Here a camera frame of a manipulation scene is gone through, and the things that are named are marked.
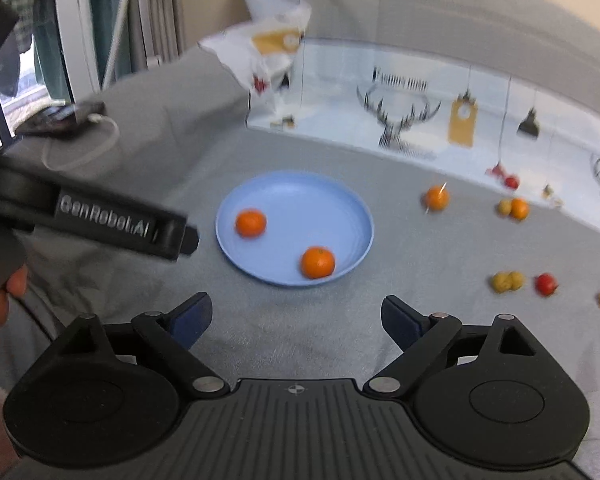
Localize white cable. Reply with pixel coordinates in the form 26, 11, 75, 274
41, 113, 121, 172

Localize white pole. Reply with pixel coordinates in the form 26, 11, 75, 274
102, 0, 132, 88

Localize grey curtain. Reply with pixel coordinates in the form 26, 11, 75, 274
130, 0, 187, 63

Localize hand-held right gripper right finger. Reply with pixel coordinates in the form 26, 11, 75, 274
362, 295, 546, 398

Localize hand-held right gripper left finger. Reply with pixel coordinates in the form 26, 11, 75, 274
55, 292, 231, 402

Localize tangerine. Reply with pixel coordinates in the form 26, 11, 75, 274
425, 185, 451, 212
300, 246, 336, 280
235, 208, 268, 239

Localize printed deer and lamp cloth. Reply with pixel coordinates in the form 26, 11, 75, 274
198, 0, 600, 241

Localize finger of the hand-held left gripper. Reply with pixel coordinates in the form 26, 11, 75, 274
180, 224, 201, 257

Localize black phone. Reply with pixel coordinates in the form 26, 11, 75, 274
14, 101, 106, 139

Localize white window frame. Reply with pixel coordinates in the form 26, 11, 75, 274
54, 0, 102, 97

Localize blue plate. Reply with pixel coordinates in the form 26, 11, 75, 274
215, 170, 375, 289

